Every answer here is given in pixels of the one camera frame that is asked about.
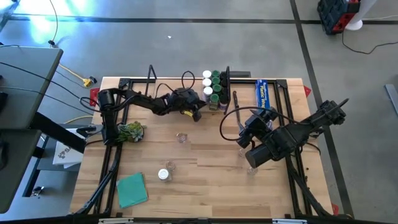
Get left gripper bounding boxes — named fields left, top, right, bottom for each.
left=169, top=88, right=207, bottom=113

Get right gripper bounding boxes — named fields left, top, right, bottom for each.
left=238, top=111, right=274, bottom=149

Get wooden shelf black metal frame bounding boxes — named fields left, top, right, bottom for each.
left=144, top=64, right=233, bottom=116

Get blue plastic wrap box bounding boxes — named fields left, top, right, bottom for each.
left=255, top=79, right=274, bottom=131

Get bagel seasoning jar white lid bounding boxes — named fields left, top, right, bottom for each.
left=157, top=167, right=172, bottom=183

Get black kitchen knife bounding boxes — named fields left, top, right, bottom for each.
left=232, top=90, right=244, bottom=131

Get potted succulent plant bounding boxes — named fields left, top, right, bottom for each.
left=117, top=121, right=147, bottom=143

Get green sponge cloth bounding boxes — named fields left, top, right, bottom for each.
left=116, top=172, right=149, bottom=209

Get white box with logo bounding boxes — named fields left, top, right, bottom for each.
left=52, top=127, right=86, bottom=169

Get black red tool crate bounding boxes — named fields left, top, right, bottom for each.
left=317, top=0, right=363, bottom=35

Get grey metal bar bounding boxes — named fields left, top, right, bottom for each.
left=384, top=83, right=398, bottom=116

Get grey side table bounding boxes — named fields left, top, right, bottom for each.
left=0, top=45, right=65, bottom=214

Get metal clip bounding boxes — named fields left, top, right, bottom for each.
left=30, top=185, right=45, bottom=197

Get silver mounting bracket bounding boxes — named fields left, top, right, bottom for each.
left=272, top=218, right=308, bottom=224
left=98, top=217, right=134, bottom=224

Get yellow extension cord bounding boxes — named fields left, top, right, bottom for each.
left=58, top=63, right=94, bottom=88

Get black floor cable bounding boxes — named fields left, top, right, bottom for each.
left=341, top=29, right=398, bottom=55

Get white pedestal base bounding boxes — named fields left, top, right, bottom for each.
left=345, top=0, right=379, bottom=32

